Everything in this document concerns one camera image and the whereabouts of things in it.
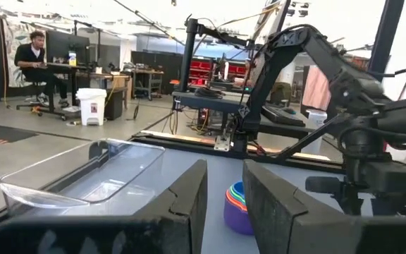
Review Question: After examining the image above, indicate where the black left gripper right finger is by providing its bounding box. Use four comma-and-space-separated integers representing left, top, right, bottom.
242, 159, 362, 254

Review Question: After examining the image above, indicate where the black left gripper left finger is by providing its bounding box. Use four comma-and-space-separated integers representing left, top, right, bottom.
134, 158, 209, 254

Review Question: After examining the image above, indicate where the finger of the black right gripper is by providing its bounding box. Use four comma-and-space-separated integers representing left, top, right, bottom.
304, 175, 362, 194
333, 192, 364, 216

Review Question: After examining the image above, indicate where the green measuring cup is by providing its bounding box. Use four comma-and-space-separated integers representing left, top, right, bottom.
228, 186, 247, 205

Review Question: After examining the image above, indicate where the blue measuring cup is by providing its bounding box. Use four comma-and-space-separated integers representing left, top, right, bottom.
231, 181, 246, 202

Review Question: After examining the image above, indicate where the purple measuring cup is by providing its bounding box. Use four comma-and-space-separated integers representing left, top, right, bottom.
223, 197, 255, 236

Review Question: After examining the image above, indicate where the red measuring cup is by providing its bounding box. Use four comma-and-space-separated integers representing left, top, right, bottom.
226, 188, 248, 210

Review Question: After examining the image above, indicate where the orange measuring cup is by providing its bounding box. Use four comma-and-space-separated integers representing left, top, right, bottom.
225, 189, 248, 212

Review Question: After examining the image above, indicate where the clear plastic basket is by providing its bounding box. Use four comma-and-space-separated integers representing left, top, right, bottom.
0, 138, 166, 216

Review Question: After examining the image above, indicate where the white plastic bin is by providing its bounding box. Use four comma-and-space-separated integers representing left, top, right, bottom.
303, 109, 328, 155

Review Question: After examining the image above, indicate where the pink cloth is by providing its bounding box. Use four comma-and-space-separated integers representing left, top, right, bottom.
301, 65, 332, 112

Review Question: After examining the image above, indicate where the black work table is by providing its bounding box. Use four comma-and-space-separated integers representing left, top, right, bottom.
172, 90, 313, 142

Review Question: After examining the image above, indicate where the black trash bin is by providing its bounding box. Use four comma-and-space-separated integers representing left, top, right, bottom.
104, 87, 125, 121

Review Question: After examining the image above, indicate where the metal workbench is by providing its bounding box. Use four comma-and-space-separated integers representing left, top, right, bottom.
130, 68, 164, 102

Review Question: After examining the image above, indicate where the red storage bin shelf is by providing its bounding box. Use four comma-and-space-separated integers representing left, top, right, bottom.
188, 59, 248, 87

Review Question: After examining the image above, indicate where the white trash bin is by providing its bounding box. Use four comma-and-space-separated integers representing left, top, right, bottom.
75, 87, 108, 127

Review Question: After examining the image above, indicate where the wooden desk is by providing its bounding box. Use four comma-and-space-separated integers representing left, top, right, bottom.
46, 62, 132, 110

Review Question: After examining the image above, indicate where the black office chair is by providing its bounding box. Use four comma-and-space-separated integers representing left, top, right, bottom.
16, 80, 68, 121

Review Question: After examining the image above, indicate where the black floor mat orange edge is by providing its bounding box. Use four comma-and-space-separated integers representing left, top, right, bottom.
0, 121, 39, 145

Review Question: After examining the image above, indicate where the person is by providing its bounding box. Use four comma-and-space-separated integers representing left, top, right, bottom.
14, 30, 70, 107

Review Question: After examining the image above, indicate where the leaf patterned curtain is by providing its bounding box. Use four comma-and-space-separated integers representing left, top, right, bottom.
1, 19, 47, 88

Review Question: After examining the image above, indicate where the silver metal bracket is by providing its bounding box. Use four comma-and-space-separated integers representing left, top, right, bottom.
214, 133, 232, 152

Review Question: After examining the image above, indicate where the black stand post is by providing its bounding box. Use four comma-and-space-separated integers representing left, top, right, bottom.
178, 17, 253, 93

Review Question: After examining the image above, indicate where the black frame pillar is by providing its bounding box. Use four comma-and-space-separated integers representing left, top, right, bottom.
367, 0, 405, 73

